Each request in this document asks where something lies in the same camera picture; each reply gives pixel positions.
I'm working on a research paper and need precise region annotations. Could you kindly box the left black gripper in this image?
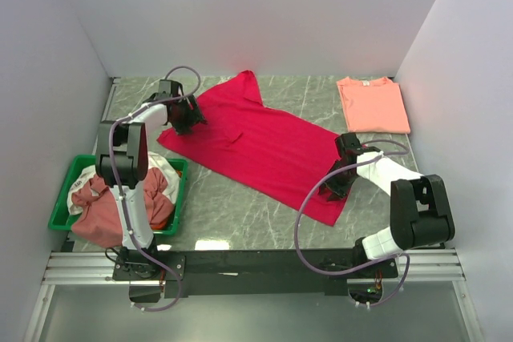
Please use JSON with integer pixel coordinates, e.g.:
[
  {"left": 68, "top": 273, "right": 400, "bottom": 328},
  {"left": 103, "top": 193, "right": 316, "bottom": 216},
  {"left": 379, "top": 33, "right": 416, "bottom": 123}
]
[{"left": 172, "top": 95, "right": 208, "bottom": 137}]

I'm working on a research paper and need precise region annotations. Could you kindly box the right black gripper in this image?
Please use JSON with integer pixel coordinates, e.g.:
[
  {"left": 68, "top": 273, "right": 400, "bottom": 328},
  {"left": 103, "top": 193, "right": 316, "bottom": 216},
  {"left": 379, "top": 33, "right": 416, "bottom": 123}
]
[{"left": 318, "top": 161, "right": 357, "bottom": 203}]

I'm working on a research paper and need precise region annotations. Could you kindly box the magenta red t shirt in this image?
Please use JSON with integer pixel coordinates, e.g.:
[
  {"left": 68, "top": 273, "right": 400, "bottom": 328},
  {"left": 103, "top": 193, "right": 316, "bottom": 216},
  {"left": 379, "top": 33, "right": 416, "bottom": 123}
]
[{"left": 158, "top": 70, "right": 345, "bottom": 226}]

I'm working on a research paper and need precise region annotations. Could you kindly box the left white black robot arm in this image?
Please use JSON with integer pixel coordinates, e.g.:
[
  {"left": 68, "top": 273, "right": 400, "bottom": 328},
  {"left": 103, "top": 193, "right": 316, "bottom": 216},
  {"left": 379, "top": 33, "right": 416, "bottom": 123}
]
[{"left": 95, "top": 78, "right": 207, "bottom": 280}]

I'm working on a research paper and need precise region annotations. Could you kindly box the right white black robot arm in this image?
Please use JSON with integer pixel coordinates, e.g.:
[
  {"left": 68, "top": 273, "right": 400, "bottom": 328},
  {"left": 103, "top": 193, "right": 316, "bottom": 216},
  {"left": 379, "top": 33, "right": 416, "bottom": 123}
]
[{"left": 318, "top": 133, "right": 455, "bottom": 277}]

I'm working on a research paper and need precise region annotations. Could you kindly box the white crumpled shirt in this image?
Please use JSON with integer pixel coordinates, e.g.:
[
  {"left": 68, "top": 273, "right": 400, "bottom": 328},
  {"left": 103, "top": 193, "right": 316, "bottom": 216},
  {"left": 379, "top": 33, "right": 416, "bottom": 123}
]
[{"left": 67, "top": 151, "right": 182, "bottom": 215}]

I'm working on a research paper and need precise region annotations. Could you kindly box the folded salmon pink t shirt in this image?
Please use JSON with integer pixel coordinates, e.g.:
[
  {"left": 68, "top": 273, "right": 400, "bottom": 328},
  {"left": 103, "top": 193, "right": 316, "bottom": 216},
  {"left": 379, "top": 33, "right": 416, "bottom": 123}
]
[{"left": 337, "top": 77, "right": 410, "bottom": 135}]

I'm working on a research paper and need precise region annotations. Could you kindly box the orange garment in basket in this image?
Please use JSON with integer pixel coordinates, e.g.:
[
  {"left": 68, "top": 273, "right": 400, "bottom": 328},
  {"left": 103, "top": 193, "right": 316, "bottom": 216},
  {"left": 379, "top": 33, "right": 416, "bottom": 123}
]
[{"left": 151, "top": 220, "right": 168, "bottom": 231}]

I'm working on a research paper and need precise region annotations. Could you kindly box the dusty pink crumpled shirt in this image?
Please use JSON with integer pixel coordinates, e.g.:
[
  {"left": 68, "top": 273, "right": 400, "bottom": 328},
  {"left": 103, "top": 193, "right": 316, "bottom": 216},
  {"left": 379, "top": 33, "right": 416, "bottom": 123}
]
[{"left": 69, "top": 181, "right": 175, "bottom": 248}]

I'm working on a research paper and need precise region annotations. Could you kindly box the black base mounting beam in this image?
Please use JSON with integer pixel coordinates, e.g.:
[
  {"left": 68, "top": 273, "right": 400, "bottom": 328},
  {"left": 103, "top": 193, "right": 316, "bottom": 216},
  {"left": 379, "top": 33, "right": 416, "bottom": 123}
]
[{"left": 113, "top": 248, "right": 382, "bottom": 303}]

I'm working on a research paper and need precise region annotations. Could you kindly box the green plastic laundry basket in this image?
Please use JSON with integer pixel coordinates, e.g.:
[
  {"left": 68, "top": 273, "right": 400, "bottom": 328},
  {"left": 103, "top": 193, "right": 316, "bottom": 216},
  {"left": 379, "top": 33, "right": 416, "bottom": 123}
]
[{"left": 48, "top": 155, "right": 188, "bottom": 235}]

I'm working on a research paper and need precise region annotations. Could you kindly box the aluminium extrusion rail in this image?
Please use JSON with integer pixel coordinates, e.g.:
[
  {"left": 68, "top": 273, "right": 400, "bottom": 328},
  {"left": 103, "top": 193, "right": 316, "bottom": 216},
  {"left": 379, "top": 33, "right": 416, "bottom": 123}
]
[{"left": 42, "top": 249, "right": 466, "bottom": 285}]

